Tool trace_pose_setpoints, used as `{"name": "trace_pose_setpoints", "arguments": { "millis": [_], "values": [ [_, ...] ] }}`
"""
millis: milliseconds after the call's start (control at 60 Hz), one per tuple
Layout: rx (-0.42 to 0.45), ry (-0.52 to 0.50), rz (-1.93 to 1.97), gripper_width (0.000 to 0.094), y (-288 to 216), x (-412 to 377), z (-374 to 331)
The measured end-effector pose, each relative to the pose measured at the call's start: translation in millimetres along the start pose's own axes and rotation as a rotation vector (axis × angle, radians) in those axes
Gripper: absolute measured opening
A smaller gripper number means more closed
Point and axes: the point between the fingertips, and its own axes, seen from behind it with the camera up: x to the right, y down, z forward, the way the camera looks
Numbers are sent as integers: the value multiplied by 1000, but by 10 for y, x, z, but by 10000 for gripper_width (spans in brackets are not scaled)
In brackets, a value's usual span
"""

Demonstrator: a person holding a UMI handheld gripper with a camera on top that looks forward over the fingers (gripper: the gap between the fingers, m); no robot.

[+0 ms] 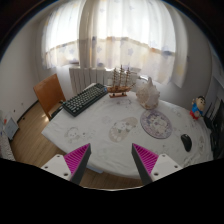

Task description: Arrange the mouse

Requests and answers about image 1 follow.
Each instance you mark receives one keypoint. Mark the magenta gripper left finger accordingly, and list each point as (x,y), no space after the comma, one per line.
(71,166)

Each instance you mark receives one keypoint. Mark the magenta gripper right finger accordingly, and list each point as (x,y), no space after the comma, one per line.
(152,167)

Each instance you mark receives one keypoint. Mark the black computer mouse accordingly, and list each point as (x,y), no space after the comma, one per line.
(186,140)

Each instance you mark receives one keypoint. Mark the white patterned tablecloth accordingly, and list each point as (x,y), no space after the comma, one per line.
(112,125)

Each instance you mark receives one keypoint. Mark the black keyboard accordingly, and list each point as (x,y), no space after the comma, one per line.
(85,99)

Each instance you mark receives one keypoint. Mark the large white conch shell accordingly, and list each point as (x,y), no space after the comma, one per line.
(148,95)

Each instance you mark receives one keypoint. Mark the white box at left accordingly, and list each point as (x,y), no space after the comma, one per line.
(10,128)

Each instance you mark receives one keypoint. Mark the wooden chair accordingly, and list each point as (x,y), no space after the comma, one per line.
(49,93)

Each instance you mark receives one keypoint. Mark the cartoon boy figurine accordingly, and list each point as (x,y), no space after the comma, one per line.
(198,106)

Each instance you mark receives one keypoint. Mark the black chair at right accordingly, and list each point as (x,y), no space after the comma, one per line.
(216,125)

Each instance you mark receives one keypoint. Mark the white radiator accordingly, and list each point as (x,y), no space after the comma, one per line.
(82,78)

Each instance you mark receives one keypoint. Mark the wooden model sailing ship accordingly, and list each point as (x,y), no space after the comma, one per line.
(121,83)

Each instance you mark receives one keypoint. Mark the white sheer curtain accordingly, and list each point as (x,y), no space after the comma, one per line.
(146,35)

